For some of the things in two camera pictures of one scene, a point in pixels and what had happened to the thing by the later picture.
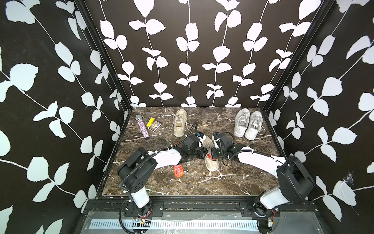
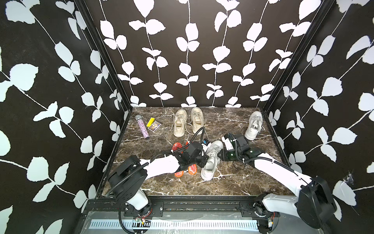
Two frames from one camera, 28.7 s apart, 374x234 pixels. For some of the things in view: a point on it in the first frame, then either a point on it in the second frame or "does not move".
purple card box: (155, 126) does not move
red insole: (209, 155) to (192, 169)
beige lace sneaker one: (180, 118) does not move
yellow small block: (150, 121) does not move
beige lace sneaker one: (211, 165) to (197, 119)
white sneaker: (242, 119) to (207, 172)
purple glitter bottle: (142, 126) does not move
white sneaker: (255, 123) does not move
